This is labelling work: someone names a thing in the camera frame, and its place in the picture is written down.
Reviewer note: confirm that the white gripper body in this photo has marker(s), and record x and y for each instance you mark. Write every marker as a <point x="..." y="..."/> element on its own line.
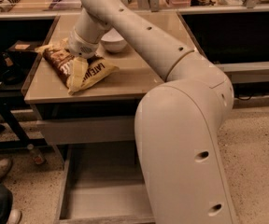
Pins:
<point x="80" y="48"/>

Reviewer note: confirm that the open middle drawer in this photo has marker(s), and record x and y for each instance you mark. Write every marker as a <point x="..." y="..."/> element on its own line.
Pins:
<point x="103" y="184"/>

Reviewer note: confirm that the white bowl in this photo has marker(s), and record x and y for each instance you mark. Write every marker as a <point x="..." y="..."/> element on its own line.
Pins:
<point x="113" y="42"/>

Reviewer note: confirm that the plastic bottle on floor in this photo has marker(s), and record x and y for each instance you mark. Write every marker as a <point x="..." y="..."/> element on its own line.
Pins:
<point x="36" y="154"/>

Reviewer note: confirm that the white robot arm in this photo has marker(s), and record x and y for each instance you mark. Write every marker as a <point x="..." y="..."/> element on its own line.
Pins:
<point x="176" y="123"/>

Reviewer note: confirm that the brown yellow chip bag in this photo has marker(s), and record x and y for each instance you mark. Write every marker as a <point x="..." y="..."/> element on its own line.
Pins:
<point x="60" y="59"/>

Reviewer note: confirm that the black bag under desk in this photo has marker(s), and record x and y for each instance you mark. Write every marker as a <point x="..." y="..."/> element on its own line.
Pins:
<point x="18" y="60"/>

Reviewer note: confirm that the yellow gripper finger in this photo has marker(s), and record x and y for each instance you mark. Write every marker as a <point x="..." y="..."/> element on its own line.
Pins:
<point x="78" y="70"/>

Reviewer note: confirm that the closed top drawer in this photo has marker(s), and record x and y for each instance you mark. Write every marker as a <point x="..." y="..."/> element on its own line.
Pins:
<point x="87" y="130"/>

